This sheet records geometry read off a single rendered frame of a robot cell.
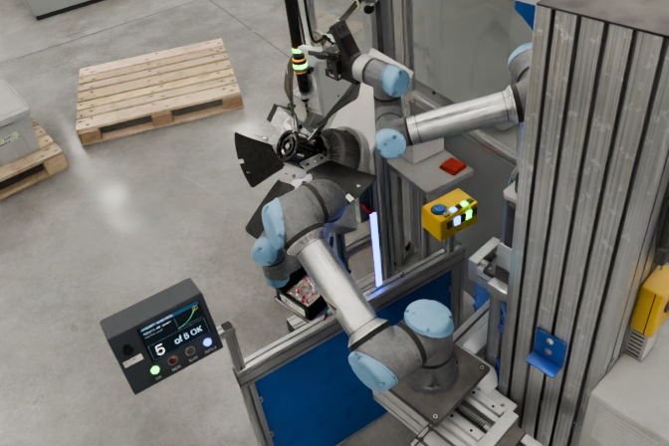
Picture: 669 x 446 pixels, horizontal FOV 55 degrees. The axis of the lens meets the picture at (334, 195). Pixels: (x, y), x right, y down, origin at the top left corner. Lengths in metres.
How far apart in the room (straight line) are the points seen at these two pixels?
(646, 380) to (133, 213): 3.26
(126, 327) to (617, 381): 1.16
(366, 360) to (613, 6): 0.89
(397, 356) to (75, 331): 2.37
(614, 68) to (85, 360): 2.89
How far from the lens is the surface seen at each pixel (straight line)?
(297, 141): 2.20
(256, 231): 2.32
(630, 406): 1.54
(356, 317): 1.55
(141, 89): 5.23
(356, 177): 2.09
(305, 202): 1.60
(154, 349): 1.78
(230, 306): 3.42
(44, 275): 4.03
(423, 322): 1.56
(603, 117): 1.16
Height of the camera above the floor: 2.48
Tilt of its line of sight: 39 degrees down
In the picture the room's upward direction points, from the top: 8 degrees counter-clockwise
